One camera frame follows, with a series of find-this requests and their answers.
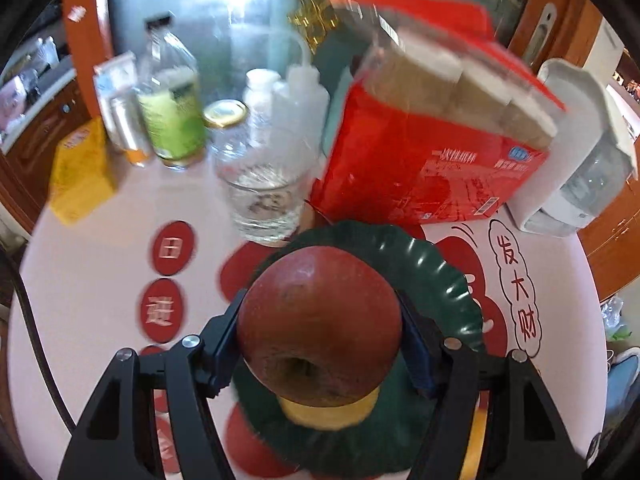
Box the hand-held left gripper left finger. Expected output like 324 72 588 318
57 287 248 480

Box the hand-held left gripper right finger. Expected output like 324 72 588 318
395 289 588 480

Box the dark green scalloped plate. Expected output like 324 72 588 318
232 220 486 478

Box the red apple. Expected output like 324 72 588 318
236 246 403 407

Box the large yellow pear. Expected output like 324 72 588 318
277 389 381 431

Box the clear glass tumbler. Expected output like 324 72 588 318
215 152 313 246

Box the printed pink tablecloth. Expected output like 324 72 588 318
7 145 608 480

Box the clear plastic bag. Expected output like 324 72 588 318
600 295 632 342

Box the red paper cup package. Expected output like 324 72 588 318
310 0 568 226

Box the yellow box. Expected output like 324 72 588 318
48 117 117 226

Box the gold-lidded glass jar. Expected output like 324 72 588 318
202 100 249 161

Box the glass bottle with green label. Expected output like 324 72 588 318
135 17 208 171

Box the silver metal tin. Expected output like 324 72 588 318
111 95 152 167

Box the small white-capped bottle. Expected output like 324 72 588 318
243 68 283 156

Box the white squeeze bottle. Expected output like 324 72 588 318
272 27 331 163

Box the white countertop cup cabinet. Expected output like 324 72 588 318
507 57 640 238

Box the wooden kitchen cabinet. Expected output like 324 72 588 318
0 67 96 233

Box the white carton box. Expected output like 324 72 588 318
92 51 138 153

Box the gold door ornament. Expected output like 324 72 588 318
277 0 386 53

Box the black cable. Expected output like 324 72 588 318
0 247 78 433

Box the silver door handle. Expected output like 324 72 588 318
522 2 557 61

